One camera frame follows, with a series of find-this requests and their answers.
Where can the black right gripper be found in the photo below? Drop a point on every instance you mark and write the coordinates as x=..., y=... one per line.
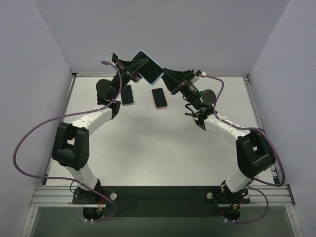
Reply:
x=182, y=82

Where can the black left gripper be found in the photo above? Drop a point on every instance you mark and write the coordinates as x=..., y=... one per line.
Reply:
x=126, y=71

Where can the light blue phone case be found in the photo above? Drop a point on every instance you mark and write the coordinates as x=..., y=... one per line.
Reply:
x=152, y=71

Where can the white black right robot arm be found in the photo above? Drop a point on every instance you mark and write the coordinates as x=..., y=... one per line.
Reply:
x=254, y=152

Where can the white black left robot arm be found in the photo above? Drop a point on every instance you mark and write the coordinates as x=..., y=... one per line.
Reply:
x=71, y=145

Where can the phone in pink case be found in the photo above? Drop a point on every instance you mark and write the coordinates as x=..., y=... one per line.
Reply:
x=159, y=98

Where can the phone in grey case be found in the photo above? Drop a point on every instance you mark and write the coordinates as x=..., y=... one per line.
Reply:
x=127, y=97

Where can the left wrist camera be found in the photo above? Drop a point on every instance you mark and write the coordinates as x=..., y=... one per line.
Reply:
x=112, y=58

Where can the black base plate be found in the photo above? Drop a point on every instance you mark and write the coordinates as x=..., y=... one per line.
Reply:
x=153, y=209

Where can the aluminium front rail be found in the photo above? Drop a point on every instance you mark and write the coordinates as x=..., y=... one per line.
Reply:
x=58, y=196

